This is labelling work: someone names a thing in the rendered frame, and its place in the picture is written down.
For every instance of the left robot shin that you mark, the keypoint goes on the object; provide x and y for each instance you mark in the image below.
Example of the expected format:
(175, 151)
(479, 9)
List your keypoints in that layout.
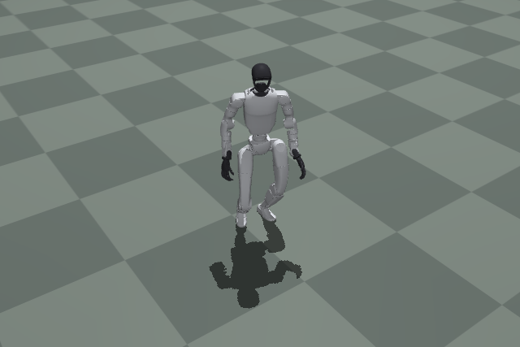
(270, 200)

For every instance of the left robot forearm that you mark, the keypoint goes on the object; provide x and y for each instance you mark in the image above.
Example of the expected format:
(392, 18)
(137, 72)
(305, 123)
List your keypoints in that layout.
(292, 138)

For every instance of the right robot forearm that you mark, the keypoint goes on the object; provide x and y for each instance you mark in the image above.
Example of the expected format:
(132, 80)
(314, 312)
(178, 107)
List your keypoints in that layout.
(226, 138)

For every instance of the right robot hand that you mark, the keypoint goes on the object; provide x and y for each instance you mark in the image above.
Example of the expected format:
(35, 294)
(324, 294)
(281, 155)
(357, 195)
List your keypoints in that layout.
(226, 166)

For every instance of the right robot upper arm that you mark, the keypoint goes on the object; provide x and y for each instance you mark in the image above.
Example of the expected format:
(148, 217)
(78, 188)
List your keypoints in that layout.
(236, 101)

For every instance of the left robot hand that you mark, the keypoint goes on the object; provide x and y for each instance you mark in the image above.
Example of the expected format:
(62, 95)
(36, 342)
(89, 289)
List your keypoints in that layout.
(297, 156)

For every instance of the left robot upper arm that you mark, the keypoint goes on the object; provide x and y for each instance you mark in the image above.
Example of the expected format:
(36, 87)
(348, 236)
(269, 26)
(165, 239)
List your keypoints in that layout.
(287, 107)

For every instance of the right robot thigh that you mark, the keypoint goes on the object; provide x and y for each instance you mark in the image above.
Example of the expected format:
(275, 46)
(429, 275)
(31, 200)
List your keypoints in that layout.
(245, 171)

